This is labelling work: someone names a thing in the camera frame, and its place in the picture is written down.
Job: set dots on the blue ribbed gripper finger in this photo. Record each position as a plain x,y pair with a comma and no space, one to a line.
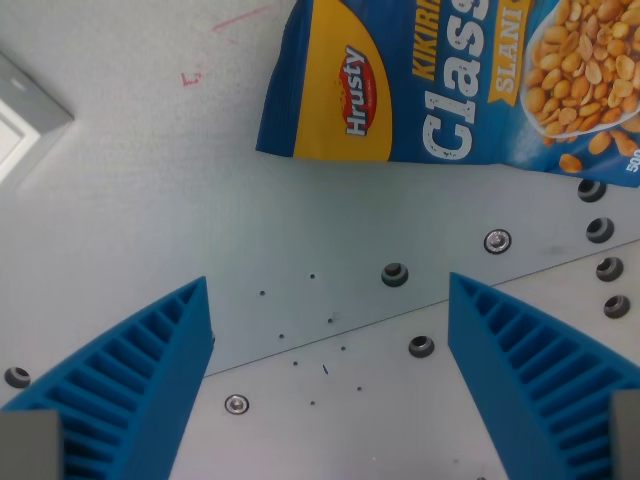
525,370
150,380

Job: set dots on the silver washer screw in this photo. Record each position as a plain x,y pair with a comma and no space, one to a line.
498,241
236,404

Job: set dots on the white box corner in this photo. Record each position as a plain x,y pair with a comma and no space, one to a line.
30,115

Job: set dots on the blue Hrusty peanut bag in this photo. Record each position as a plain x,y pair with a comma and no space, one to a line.
450,85

